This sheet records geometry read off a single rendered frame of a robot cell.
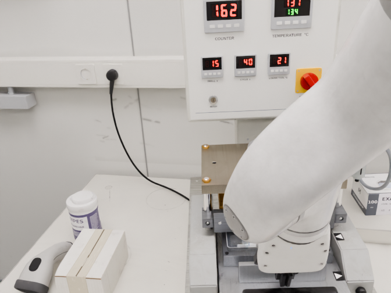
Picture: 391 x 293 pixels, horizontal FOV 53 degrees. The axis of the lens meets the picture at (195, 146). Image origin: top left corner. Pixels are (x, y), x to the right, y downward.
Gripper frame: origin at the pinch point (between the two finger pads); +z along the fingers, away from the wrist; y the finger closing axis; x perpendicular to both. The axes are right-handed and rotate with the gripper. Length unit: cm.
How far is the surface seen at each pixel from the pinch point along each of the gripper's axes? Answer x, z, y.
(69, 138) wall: 80, 42, -66
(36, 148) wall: 81, 47, -81
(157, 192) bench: 57, 48, -30
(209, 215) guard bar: 12.7, 1.0, -12.2
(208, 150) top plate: 29.4, 0.0, -11.8
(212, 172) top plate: 19.9, -3.4, -11.3
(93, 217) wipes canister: 35, 31, -45
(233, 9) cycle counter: 45, -25, -6
